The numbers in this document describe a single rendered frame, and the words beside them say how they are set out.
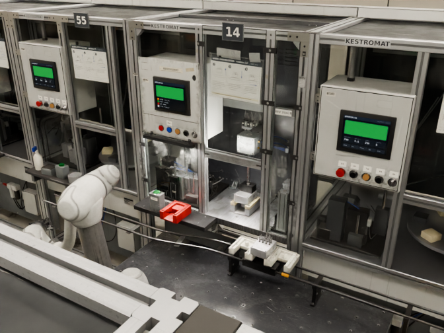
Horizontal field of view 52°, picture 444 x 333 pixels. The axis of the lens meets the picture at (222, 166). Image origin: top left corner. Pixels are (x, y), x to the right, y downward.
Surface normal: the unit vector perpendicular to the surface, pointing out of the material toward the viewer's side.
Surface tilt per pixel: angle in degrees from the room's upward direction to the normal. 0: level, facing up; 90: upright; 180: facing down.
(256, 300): 0
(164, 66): 90
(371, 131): 90
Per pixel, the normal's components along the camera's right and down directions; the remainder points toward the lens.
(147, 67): -0.51, 0.35
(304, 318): 0.00, -0.91
